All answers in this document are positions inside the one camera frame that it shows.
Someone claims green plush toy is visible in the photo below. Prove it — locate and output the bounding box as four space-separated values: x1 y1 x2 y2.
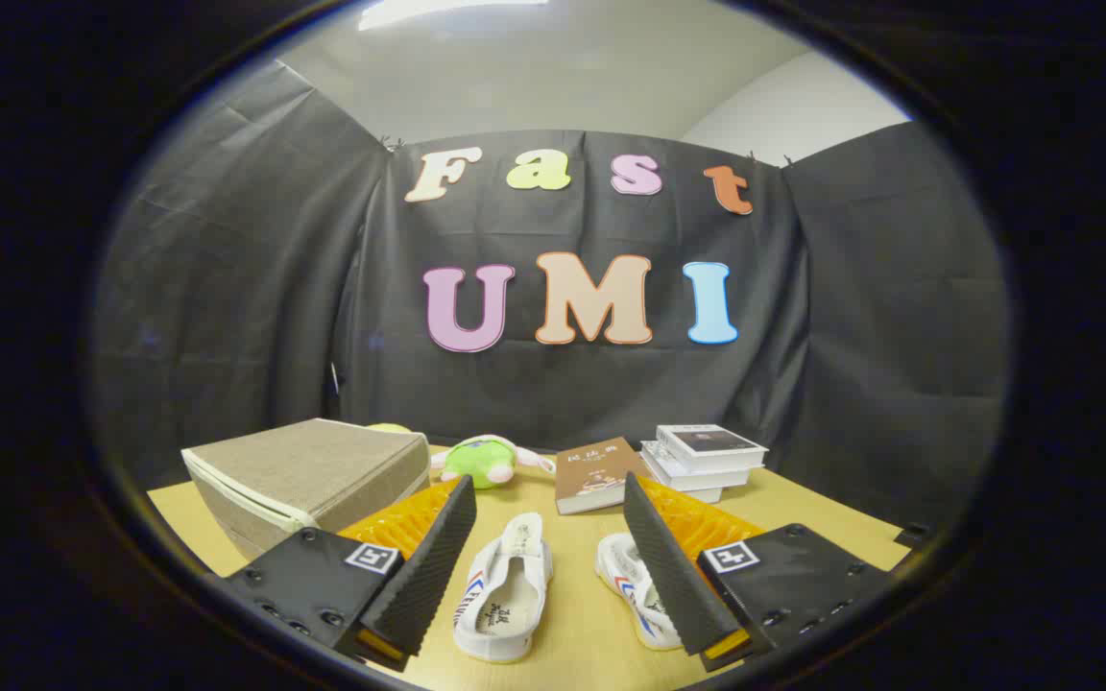
430 434 557 491

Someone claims brown cover book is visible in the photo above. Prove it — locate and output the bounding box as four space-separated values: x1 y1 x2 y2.
553 437 655 516

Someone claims plain white book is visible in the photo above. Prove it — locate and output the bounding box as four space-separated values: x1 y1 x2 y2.
639 441 765 492

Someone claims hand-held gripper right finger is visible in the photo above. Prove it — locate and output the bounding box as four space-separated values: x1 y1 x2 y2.
622 471 895 673

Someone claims ceiling light panel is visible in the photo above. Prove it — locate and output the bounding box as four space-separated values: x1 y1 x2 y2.
358 0 550 32

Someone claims white canvas shoe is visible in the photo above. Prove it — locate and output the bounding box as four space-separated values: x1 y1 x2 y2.
452 512 554 664
594 533 684 652

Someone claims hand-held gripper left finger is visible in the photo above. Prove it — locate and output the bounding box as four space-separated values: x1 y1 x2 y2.
224 475 478 673

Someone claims beige fabric storage box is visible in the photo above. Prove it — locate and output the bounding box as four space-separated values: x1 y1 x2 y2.
180 417 432 562

